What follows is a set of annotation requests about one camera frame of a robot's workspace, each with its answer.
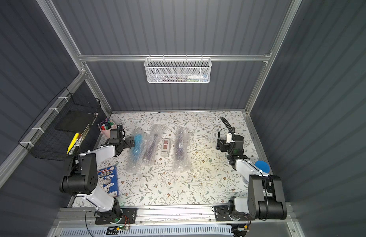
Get white tape dispenser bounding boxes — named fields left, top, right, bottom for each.
left=161, top=138, right=171, bottom=157

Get blue liquid glass bottle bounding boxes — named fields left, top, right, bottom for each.
left=132, top=134, right=143, bottom=163

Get dark purple labelled bottle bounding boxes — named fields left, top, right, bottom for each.
left=143, top=133, right=158, bottom=161

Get purple liquid glass bottle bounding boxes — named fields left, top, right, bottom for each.
left=175, top=130, right=185, bottom=160

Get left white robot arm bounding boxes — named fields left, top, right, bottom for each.
left=59, top=124, right=135, bottom=224

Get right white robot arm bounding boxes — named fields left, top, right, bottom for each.
left=217, top=132, right=287, bottom=221

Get pink marker cup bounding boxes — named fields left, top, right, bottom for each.
left=98, top=118, right=117, bottom=138

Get blue-lid pencil jar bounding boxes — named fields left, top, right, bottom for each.
left=255, top=161, right=270, bottom=174

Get blue sticker sheet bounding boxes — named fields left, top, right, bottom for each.
left=97, top=166, right=119, bottom=198

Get yellow highlighter in basket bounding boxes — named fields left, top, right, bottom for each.
left=67, top=133, right=81, bottom=154

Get black notebook in basket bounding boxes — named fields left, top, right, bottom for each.
left=55, top=111, right=96, bottom=134

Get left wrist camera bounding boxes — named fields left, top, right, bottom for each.
left=117, top=123, right=126, bottom=140

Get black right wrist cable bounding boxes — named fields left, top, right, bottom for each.
left=219, top=117, right=234, bottom=140

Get black wire wall basket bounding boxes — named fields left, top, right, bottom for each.
left=18, top=87, right=105, bottom=161

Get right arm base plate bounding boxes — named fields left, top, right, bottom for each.
left=211, top=205, right=254, bottom=222

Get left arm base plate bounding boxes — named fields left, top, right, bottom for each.
left=95, top=208, right=138, bottom=225

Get white wire wall basket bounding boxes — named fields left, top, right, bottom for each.
left=144, top=58, right=212, bottom=84

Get aluminium front rail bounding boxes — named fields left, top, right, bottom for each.
left=53, top=202, right=296, bottom=226

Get white ventilated cable duct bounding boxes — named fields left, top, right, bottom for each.
left=58, top=224, right=233, bottom=237

